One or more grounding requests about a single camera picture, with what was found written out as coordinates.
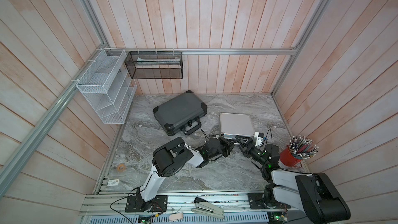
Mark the tape roll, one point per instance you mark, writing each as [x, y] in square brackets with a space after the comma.
[121, 167]

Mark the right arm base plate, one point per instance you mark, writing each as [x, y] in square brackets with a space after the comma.
[257, 201]

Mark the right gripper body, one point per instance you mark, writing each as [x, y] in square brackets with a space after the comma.
[257, 155]

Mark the red pencil cup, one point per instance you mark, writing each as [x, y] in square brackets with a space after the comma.
[289, 160]

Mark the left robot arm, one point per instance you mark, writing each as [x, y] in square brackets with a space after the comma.
[171, 157]

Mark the silver aluminium poker case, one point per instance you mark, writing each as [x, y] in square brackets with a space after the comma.
[232, 125]

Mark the black mesh basket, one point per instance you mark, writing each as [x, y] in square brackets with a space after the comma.
[154, 64]

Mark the white label card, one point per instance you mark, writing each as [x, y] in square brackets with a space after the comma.
[113, 182]

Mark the grey stapler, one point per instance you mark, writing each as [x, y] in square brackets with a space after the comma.
[203, 207]

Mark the dark grey poker case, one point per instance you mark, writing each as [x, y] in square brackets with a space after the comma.
[181, 113]

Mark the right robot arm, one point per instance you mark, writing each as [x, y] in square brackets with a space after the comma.
[313, 194]

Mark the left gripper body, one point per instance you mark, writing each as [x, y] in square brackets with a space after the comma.
[219, 150]

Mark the bundle of pencils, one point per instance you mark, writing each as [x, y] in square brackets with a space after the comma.
[302, 148]

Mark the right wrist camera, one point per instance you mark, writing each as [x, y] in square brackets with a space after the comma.
[259, 139]

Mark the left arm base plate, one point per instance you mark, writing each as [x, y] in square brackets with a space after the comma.
[136, 204]

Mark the pink eraser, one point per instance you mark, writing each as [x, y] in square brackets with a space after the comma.
[175, 217]

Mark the white wire mesh shelf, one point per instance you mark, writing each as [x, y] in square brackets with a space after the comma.
[106, 85]

